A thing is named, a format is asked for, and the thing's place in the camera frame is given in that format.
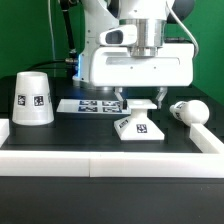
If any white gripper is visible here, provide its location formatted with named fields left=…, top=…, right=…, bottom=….
left=90, top=44, right=194, bottom=109

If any white lamp base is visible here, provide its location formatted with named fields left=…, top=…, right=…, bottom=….
left=114, top=99, right=165, bottom=140

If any white lamp bulb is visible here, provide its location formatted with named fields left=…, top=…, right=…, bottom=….
left=169, top=100, right=210, bottom=126

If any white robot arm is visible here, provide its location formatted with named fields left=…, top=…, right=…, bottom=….
left=73, top=0, right=199, bottom=108

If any white lamp shade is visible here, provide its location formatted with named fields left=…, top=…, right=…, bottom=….
left=12, top=71, right=54, bottom=126

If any white marker tag sheet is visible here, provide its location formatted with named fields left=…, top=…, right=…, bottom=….
left=57, top=99, right=130, bottom=114

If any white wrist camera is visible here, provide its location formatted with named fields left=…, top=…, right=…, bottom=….
left=98, top=25, right=137, bottom=46

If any black cable hose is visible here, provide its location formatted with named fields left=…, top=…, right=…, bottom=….
left=26, top=0, right=80, bottom=72

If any white thin cable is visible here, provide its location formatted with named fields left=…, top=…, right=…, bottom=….
left=47, top=0, right=57, bottom=62

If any white left wall bar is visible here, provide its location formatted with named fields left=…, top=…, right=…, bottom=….
left=0, top=119, right=10, bottom=147

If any white front wall bar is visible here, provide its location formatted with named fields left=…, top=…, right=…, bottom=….
left=0, top=150, right=224, bottom=178

